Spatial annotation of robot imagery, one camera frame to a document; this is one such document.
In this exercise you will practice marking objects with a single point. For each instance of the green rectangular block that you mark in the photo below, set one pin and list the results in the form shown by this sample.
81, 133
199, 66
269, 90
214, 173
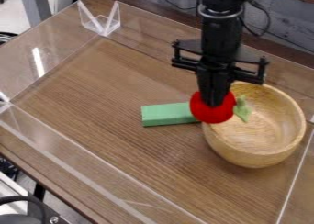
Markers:
167, 114

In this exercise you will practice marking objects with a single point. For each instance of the grey metal post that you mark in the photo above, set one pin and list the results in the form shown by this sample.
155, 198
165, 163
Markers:
38, 11

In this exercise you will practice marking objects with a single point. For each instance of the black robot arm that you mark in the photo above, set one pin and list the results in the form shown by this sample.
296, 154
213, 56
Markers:
224, 9

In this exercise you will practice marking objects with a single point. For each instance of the clear acrylic corner bracket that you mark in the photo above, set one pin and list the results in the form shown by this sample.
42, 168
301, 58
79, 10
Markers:
101, 24

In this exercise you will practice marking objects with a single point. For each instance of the black table clamp mount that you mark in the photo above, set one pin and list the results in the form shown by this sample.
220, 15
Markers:
42, 213

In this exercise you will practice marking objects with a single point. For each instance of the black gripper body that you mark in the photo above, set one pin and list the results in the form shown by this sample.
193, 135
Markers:
217, 55

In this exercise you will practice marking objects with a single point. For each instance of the red knitted strawberry fruit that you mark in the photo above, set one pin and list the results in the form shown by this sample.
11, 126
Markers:
234, 106

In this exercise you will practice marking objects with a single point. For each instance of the wooden bowl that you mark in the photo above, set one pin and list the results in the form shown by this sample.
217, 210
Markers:
264, 141

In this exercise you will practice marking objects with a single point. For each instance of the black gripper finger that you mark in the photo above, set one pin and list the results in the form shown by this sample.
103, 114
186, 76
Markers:
206, 87
224, 80

